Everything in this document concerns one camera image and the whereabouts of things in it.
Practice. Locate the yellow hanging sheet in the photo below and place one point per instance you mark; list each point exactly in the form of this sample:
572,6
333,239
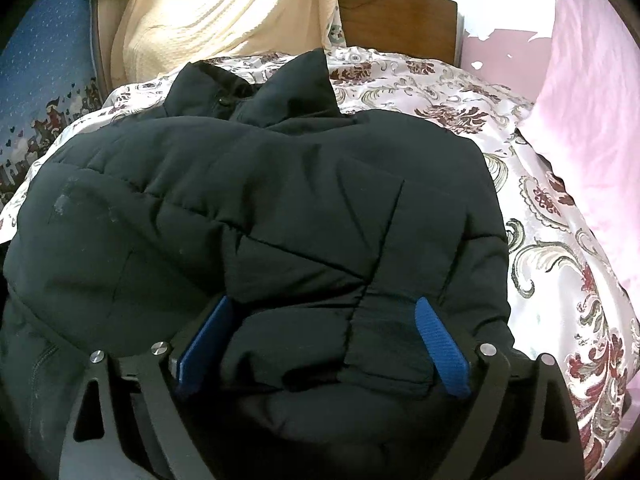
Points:
155,37

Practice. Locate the floral satin bed cover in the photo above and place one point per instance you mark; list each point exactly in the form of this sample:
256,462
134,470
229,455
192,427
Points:
563,295

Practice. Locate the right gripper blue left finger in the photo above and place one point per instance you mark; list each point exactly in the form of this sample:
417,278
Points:
125,422

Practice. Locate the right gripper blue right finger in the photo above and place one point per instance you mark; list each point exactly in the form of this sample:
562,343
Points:
520,423

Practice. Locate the blue fabric wardrobe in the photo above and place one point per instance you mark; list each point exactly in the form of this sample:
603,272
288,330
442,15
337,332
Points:
48,80

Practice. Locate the brown wooden headboard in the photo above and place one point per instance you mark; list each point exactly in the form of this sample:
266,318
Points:
419,28

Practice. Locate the black padded jacket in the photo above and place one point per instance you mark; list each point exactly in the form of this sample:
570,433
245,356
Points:
321,230

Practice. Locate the pink curtain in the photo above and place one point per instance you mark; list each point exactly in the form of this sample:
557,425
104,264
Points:
585,122

